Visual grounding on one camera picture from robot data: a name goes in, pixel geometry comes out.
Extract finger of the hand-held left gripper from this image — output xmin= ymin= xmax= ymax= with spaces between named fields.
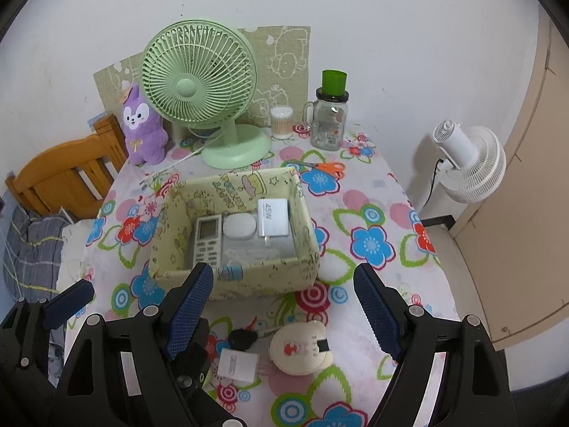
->
xmin=168 ymin=318 xmax=245 ymax=427
xmin=0 ymin=279 xmax=95 ymax=365

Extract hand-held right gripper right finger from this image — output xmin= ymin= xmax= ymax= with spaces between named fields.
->
xmin=353 ymin=263 xmax=510 ymax=427

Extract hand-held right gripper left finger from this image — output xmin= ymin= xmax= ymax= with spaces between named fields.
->
xmin=55 ymin=262 xmax=214 ymax=427

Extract small white box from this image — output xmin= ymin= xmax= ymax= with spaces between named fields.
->
xmin=217 ymin=349 xmax=261 ymax=383

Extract black car key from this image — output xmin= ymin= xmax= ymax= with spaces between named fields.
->
xmin=229 ymin=318 xmax=278 ymax=352

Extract white remote control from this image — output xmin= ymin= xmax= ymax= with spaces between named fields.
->
xmin=184 ymin=214 xmax=223 ymax=270

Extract yellow fabric storage box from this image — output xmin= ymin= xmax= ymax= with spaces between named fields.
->
xmin=148 ymin=168 xmax=321 ymax=302

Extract clear plastic box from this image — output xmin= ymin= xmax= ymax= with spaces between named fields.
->
xmin=220 ymin=242 xmax=296 ymax=268

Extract cream bear shaped case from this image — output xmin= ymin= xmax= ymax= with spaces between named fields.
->
xmin=270 ymin=320 xmax=333 ymax=376

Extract white round case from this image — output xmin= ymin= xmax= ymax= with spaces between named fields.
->
xmin=222 ymin=214 xmax=257 ymax=243

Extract white charger block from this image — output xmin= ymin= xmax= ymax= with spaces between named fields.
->
xmin=257 ymin=199 xmax=292 ymax=246

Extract grey plaid blanket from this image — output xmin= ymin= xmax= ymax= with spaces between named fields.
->
xmin=0 ymin=205 xmax=74 ymax=388

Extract floral tablecloth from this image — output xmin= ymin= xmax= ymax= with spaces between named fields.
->
xmin=58 ymin=120 xmax=461 ymax=427

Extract wooden bed headboard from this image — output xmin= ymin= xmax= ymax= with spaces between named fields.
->
xmin=5 ymin=113 xmax=129 ymax=221

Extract purple plush toy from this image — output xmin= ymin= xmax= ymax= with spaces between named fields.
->
xmin=121 ymin=84 xmax=169 ymax=165

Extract white standing fan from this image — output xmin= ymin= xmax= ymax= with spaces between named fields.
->
xmin=420 ymin=118 xmax=507 ymax=221

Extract glass mug jar green lid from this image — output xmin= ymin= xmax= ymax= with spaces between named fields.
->
xmin=303 ymin=70 xmax=350 ymax=151

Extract beige door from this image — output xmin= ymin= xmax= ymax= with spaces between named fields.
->
xmin=451 ymin=6 xmax=569 ymax=352

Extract clear cotton swab jar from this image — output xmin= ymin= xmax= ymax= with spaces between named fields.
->
xmin=270 ymin=107 xmax=294 ymax=140

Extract green desk fan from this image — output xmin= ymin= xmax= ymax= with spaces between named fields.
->
xmin=139 ymin=20 xmax=273 ymax=170

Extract green cartoon printed board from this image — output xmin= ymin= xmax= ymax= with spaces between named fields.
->
xmin=93 ymin=26 xmax=309 ymax=130

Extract black fan cable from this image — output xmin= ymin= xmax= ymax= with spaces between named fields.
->
xmin=420 ymin=158 xmax=445 ymax=207

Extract orange handled scissors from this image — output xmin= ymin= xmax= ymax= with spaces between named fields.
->
xmin=284 ymin=160 xmax=346 ymax=179

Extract white power cord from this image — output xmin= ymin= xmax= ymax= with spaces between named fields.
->
xmin=140 ymin=136 xmax=223 ymax=188

